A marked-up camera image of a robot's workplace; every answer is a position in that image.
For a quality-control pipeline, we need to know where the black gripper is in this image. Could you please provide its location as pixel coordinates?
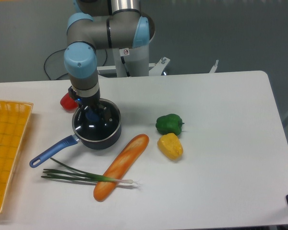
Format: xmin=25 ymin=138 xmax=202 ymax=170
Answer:
xmin=68 ymin=86 xmax=113 ymax=122

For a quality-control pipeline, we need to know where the glass lid blue knob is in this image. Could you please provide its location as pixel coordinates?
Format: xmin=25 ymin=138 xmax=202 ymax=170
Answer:
xmin=72 ymin=99 xmax=120 ymax=142

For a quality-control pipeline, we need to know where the dark saucepan blue handle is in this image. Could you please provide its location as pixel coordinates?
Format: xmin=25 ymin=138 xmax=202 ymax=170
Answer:
xmin=29 ymin=98 xmax=122 ymax=168

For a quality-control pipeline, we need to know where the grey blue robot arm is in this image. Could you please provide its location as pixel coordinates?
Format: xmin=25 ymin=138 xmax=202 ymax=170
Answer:
xmin=64 ymin=0 xmax=154 ymax=111

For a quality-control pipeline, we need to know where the red bell pepper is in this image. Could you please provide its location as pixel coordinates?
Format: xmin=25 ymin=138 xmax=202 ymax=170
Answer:
xmin=60 ymin=93 xmax=78 ymax=111

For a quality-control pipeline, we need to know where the orange baguette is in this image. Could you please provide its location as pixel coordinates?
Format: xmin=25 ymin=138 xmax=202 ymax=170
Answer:
xmin=93 ymin=134 xmax=149 ymax=202

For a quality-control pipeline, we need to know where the green bell pepper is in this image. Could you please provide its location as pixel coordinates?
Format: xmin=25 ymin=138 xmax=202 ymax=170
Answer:
xmin=155 ymin=114 xmax=184 ymax=136

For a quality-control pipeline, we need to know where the green spring onion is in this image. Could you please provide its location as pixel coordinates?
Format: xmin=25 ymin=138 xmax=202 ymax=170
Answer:
xmin=41 ymin=158 xmax=140 ymax=186

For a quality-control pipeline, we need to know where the yellow bell pepper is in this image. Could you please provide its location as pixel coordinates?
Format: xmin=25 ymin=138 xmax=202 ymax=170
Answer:
xmin=157 ymin=133 xmax=183 ymax=161

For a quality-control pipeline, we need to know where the yellow woven basket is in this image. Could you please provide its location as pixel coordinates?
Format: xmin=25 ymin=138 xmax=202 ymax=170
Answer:
xmin=0 ymin=100 xmax=34 ymax=213

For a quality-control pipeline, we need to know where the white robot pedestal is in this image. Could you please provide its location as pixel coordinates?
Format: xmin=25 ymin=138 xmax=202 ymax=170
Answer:
xmin=111 ymin=12 xmax=156 ymax=78

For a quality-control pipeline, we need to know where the white pedestal base frame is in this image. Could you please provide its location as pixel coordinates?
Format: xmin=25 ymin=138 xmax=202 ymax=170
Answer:
xmin=96 ymin=57 xmax=219 ymax=78

